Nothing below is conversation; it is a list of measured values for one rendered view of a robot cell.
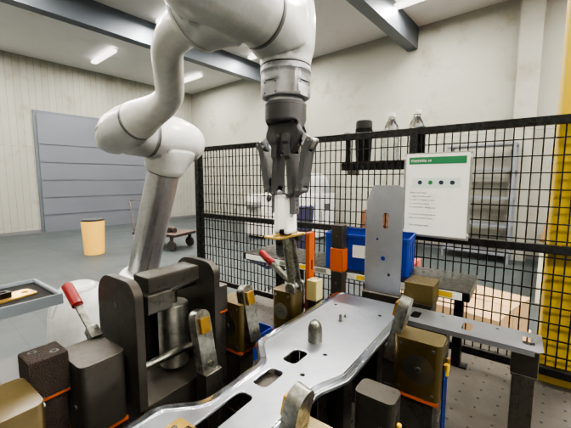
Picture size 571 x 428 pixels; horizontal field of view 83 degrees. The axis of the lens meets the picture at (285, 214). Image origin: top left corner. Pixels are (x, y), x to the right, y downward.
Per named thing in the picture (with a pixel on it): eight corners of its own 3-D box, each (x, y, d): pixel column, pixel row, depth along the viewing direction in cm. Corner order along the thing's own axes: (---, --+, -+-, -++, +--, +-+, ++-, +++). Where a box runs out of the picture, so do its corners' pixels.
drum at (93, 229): (110, 253, 593) (108, 218, 586) (86, 256, 564) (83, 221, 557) (102, 250, 619) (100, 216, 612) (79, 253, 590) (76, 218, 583)
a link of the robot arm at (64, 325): (38, 351, 101) (36, 283, 99) (98, 330, 116) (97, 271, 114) (61, 369, 92) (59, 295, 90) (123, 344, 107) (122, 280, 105)
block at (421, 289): (427, 406, 94) (433, 285, 90) (399, 395, 99) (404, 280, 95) (433, 391, 100) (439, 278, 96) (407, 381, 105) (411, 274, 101)
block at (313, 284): (315, 400, 96) (316, 281, 92) (305, 395, 98) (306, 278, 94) (321, 393, 99) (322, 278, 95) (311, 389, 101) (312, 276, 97)
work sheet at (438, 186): (467, 240, 111) (473, 150, 108) (401, 234, 125) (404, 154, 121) (468, 239, 113) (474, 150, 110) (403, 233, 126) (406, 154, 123)
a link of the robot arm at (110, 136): (112, 91, 79) (161, 103, 90) (79, 115, 89) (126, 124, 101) (120, 143, 79) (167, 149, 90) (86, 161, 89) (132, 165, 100)
